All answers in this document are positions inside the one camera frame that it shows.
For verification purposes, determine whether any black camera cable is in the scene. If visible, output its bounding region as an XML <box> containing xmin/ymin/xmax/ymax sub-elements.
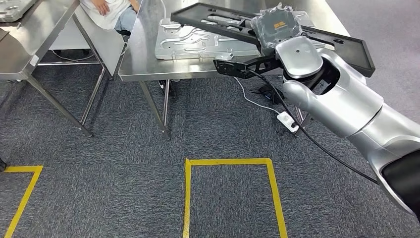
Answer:
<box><xmin>243</xmin><ymin>69</ymin><xmax>379</xmax><ymax>185</ymax></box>

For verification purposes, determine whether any thin white floor cable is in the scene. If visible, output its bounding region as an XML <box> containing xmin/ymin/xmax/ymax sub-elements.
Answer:
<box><xmin>49</xmin><ymin>49</ymin><xmax>96</xmax><ymax>63</ymax></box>

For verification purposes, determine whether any stamped silver metal plate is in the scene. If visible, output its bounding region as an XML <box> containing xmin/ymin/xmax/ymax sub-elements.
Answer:
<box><xmin>154</xmin><ymin>10</ymin><xmax>325</xmax><ymax>61</ymax></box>
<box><xmin>0</xmin><ymin>0</ymin><xmax>38</xmax><ymax>23</ymax></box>

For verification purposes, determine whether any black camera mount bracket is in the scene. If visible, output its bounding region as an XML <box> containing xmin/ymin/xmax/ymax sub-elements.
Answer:
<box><xmin>213</xmin><ymin>54</ymin><xmax>284</xmax><ymax>79</ymax></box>

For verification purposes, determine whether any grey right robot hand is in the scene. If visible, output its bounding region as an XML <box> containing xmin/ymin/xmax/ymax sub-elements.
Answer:
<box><xmin>251</xmin><ymin>3</ymin><xmax>303</xmax><ymax>57</ymax></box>

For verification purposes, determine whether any stainless steel side table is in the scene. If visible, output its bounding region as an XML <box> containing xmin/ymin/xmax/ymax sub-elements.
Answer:
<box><xmin>0</xmin><ymin>0</ymin><xmax>114</xmax><ymax>138</ymax></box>

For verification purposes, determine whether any black plastic plate part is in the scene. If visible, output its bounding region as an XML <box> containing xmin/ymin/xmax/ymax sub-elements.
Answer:
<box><xmin>170</xmin><ymin>2</ymin><xmax>376</xmax><ymax>78</ymax></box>

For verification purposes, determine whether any silver metal workbench frame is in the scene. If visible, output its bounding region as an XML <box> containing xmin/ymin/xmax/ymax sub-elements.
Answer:
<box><xmin>118</xmin><ymin>0</ymin><xmax>352</xmax><ymax>141</ymax></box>

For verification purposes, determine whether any seated person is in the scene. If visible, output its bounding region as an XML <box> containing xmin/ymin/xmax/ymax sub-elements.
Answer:
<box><xmin>80</xmin><ymin>0</ymin><xmax>140</xmax><ymax>34</ymax></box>

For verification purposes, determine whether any white box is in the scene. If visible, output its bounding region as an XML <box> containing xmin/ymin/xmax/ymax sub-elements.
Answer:
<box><xmin>49</xmin><ymin>24</ymin><xmax>91</xmax><ymax>51</ymax></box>

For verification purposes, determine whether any white power strip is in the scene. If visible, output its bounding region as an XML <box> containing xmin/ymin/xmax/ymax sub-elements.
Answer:
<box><xmin>276</xmin><ymin>112</ymin><xmax>300</xmax><ymax>133</ymax></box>

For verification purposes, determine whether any white power cable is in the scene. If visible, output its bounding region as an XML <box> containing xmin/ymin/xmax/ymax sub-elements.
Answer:
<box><xmin>233</xmin><ymin>77</ymin><xmax>281</xmax><ymax>115</ymax></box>

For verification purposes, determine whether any person's hand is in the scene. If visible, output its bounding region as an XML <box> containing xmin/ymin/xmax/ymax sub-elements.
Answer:
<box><xmin>92</xmin><ymin>0</ymin><xmax>110</xmax><ymax>16</ymax></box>

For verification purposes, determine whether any grey carpet mat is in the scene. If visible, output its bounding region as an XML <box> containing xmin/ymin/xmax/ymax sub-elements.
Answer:
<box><xmin>0</xmin><ymin>0</ymin><xmax>420</xmax><ymax>238</ymax></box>

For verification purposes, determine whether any black power adapter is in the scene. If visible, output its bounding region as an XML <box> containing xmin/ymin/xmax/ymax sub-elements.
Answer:
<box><xmin>253</xmin><ymin>83</ymin><xmax>284</xmax><ymax>105</ymax></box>

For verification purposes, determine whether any yellow floor tape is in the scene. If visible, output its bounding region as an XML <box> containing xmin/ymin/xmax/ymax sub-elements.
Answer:
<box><xmin>182</xmin><ymin>158</ymin><xmax>289</xmax><ymax>238</ymax></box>
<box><xmin>3</xmin><ymin>165</ymin><xmax>44</xmax><ymax>238</ymax></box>

